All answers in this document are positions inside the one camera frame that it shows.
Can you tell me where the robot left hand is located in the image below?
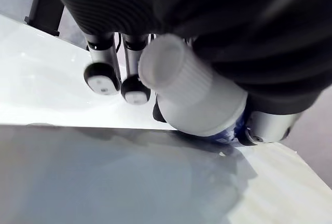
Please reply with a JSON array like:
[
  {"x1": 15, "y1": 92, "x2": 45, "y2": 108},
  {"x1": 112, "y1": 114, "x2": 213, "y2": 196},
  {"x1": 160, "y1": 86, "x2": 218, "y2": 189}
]
[{"x1": 43, "y1": 0, "x2": 332, "y2": 147}]

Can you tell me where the white sink basin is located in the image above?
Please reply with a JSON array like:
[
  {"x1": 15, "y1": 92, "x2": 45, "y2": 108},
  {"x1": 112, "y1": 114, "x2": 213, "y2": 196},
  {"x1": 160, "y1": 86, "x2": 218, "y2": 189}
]
[{"x1": 0, "y1": 13, "x2": 179, "y2": 132}]

